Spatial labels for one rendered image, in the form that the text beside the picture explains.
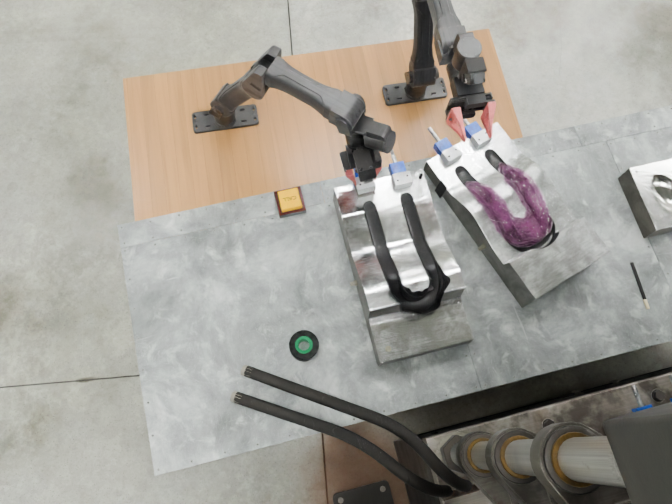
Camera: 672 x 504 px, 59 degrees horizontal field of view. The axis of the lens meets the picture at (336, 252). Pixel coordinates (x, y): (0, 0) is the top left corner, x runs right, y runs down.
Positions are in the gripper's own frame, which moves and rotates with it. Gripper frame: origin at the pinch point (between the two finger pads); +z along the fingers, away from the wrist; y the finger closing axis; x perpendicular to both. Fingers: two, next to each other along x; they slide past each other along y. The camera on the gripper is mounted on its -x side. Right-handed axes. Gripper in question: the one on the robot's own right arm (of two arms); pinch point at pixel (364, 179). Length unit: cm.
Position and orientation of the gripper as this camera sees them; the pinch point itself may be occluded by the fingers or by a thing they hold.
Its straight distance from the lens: 164.3
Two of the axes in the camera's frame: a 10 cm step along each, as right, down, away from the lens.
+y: 9.7, -2.5, -0.1
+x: -1.9, -7.7, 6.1
